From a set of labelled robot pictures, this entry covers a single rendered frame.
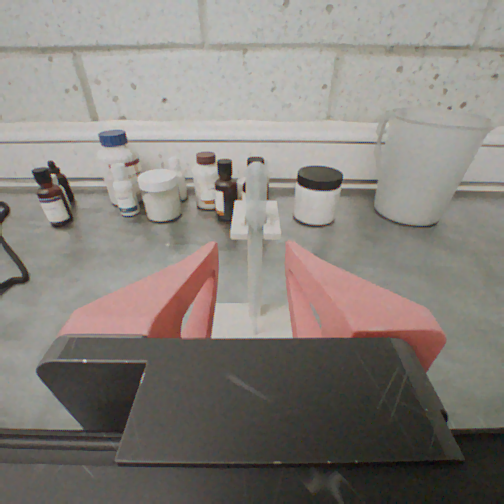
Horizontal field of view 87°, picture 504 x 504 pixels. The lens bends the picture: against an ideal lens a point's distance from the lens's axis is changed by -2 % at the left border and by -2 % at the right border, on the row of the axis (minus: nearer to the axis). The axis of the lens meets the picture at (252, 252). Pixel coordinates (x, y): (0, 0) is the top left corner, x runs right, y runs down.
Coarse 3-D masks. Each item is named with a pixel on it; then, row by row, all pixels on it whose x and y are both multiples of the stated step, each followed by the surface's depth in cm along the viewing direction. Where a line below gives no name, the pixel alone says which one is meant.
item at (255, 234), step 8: (256, 168) 15; (256, 232) 18; (256, 240) 18; (256, 248) 19; (256, 256) 19; (256, 264) 20; (256, 272) 20; (256, 280) 21; (256, 288) 21; (256, 296) 22; (256, 304) 22; (256, 312) 23; (256, 320) 24; (256, 328) 24
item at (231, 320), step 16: (240, 208) 19; (272, 208) 19; (240, 224) 17; (272, 224) 18; (224, 304) 28; (240, 304) 28; (272, 304) 28; (224, 320) 26; (240, 320) 26; (272, 320) 26; (288, 320) 26; (224, 336) 25; (240, 336) 25; (256, 336) 25; (272, 336) 25; (288, 336) 25
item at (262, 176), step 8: (264, 168) 16; (264, 176) 16; (264, 184) 16; (264, 192) 16; (256, 200) 16; (264, 200) 17; (256, 208) 17; (264, 208) 17; (256, 216) 17; (264, 216) 17; (256, 224) 17
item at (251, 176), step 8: (248, 168) 16; (248, 176) 16; (256, 176) 15; (248, 184) 16; (256, 184) 16; (248, 192) 16; (256, 192) 16; (248, 200) 17; (248, 208) 17; (248, 216) 17; (248, 224) 18
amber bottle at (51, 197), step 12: (36, 168) 39; (36, 180) 38; (48, 180) 39; (36, 192) 39; (48, 192) 39; (60, 192) 40; (48, 204) 40; (60, 204) 41; (48, 216) 41; (60, 216) 41; (72, 216) 43
